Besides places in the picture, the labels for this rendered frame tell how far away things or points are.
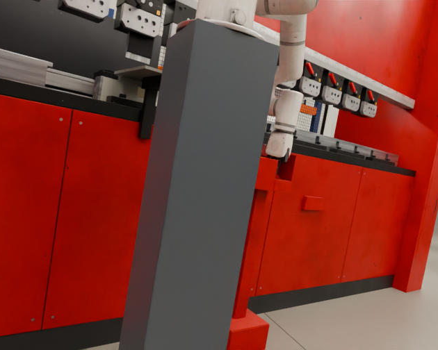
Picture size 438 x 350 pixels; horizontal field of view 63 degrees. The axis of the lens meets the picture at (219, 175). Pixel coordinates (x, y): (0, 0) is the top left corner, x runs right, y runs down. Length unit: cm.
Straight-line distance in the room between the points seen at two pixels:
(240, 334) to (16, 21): 160
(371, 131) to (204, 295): 260
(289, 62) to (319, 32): 79
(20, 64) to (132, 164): 47
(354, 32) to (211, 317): 195
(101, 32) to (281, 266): 149
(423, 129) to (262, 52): 235
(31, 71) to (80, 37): 66
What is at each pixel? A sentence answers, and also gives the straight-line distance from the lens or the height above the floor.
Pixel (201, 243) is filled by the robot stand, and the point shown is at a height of 59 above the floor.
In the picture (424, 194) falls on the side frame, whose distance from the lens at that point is 294.
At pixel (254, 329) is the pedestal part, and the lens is 154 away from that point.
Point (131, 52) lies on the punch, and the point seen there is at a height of 109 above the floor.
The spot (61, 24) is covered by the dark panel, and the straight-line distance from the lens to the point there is 194.
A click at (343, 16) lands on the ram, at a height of 164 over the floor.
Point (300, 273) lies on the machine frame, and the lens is 209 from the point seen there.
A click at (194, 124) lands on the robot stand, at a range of 66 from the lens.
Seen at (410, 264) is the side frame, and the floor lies 21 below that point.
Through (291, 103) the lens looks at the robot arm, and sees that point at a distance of 144.
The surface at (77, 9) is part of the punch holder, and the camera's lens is 140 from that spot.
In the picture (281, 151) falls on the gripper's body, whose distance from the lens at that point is 143.
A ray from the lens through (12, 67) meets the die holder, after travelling 134.
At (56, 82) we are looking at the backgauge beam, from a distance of 162.
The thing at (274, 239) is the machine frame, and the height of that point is 39.
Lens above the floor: 78
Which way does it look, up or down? 4 degrees down
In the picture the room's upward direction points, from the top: 10 degrees clockwise
